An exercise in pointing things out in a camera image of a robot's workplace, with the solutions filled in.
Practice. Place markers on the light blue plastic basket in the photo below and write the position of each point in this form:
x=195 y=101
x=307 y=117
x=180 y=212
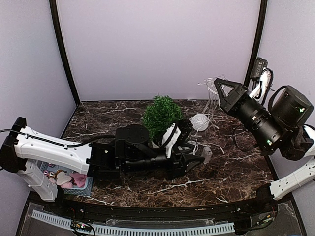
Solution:
x=84 y=191

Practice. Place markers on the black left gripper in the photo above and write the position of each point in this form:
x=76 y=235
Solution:
x=179 y=168

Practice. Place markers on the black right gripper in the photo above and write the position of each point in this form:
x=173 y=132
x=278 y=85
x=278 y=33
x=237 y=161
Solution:
x=228 y=103

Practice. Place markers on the small green christmas tree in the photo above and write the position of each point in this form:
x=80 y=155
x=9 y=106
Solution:
x=159 y=116

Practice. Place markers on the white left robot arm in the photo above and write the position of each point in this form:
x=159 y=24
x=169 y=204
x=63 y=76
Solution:
x=41 y=160

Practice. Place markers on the white ball string lights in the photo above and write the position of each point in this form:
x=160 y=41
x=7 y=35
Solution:
x=203 y=121

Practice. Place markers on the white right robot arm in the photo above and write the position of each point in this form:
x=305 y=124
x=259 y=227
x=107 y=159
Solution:
x=277 y=189

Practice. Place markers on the pink bauble ornaments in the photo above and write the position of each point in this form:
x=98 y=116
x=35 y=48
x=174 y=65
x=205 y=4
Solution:
x=66 y=180

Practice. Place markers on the white perforated cable tray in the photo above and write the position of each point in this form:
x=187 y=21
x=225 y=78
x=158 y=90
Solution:
x=97 y=229

